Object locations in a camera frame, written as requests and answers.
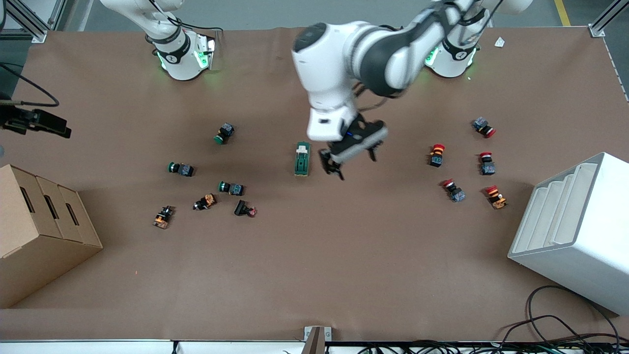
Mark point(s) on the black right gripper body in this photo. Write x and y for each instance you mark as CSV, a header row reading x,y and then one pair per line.
x,y
14,120

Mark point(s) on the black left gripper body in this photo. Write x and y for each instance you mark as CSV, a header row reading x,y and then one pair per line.
x,y
364,132

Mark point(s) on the green load switch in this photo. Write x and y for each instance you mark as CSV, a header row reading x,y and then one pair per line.
x,y
302,162

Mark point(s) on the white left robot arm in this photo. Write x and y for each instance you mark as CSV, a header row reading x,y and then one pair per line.
x,y
334,64

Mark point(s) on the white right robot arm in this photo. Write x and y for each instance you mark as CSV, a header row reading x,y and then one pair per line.
x,y
182,59

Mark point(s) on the red button orange contact block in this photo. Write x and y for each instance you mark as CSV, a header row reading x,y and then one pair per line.
x,y
496,197
437,156

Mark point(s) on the red button grey contact block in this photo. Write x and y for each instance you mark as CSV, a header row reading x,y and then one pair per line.
x,y
487,164
483,126
454,191

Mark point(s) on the brown table mat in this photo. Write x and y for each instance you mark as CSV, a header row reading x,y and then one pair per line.
x,y
314,255

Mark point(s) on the brown cardboard box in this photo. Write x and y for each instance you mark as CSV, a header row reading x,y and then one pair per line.
x,y
39,236

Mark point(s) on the black orange push button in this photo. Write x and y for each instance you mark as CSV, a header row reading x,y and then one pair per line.
x,y
205,202
163,217

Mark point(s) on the white paper scrap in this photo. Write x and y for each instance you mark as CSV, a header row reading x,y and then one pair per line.
x,y
500,42

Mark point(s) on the white slotted bin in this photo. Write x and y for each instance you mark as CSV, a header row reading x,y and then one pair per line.
x,y
589,236

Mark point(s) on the aluminium frame profile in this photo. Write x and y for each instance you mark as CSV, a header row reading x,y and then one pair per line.
x,y
595,30
38,35

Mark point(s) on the black red selector switch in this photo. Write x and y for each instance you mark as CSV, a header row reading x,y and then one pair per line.
x,y
244,208

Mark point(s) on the green push button switch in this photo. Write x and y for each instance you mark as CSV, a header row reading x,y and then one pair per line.
x,y
232,188
224,132
182,169

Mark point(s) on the metal bracket with post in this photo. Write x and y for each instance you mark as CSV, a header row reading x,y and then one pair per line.
x,y
310,335

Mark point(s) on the white table edge rail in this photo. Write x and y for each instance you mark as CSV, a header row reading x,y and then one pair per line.
x,y
98,347

